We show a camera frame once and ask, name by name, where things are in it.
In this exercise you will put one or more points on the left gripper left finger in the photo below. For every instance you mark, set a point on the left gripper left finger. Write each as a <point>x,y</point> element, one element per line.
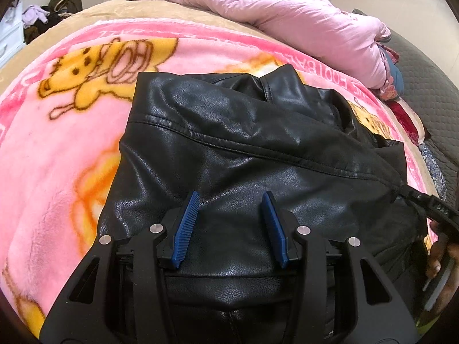
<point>125,270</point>

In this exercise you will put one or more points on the pile of dark clothes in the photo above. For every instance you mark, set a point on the pile of dark clothes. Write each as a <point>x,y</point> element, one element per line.
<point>38,19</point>

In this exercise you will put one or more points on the grey padded headboard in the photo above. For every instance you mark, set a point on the grey padded headboard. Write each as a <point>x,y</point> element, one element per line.
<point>430,93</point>

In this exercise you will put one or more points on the pink quilted comforter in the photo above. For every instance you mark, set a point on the pink quilted comforter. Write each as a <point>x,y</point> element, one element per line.
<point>347,42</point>

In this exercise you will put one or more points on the white drawer chest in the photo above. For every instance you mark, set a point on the white drawer chest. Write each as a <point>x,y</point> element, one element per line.
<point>12,38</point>

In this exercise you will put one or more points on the black leather jacket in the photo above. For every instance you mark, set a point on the black leather jacket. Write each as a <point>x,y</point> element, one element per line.
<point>231,138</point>

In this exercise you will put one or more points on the right hand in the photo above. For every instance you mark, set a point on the right hand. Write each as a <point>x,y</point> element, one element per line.
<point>439,248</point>

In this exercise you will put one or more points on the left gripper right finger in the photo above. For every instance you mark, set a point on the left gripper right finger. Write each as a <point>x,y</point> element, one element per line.
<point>340,292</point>

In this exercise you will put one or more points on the colourful clothes pile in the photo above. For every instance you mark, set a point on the colourful clothes pile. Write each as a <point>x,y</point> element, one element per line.
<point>391,94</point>

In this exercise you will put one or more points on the tan bed sheet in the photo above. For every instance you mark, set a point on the tan bed sheet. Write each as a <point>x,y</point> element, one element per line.
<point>107,10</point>

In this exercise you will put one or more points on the pink cartoon fleece blanket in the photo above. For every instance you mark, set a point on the pink cartoon fleece blanket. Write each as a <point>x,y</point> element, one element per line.
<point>41,244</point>

